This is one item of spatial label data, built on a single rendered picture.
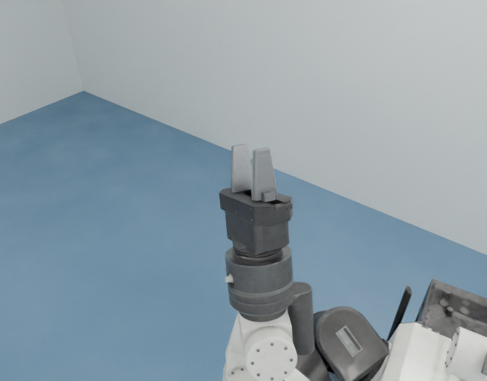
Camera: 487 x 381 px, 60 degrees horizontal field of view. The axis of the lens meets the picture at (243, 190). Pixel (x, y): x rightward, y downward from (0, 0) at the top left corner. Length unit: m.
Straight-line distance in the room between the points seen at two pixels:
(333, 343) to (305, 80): 2.27
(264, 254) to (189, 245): 2.15
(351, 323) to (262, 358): 0.24
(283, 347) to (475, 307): 0.44
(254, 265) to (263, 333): 0.09
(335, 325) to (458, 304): 0.25
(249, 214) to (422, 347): 0.42
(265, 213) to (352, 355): 0.35
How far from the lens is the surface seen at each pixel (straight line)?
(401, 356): 0.78
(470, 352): 0.67
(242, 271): 0.52
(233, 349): 0.66
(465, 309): 0.87
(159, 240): 2.73
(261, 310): 0.54
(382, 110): 2.68
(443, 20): 2.45
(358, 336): 0.76
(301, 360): 0.76
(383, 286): 2.55
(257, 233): 0.50
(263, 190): 0.50
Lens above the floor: 1.87
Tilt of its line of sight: 38 degrees down
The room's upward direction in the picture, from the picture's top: straight up
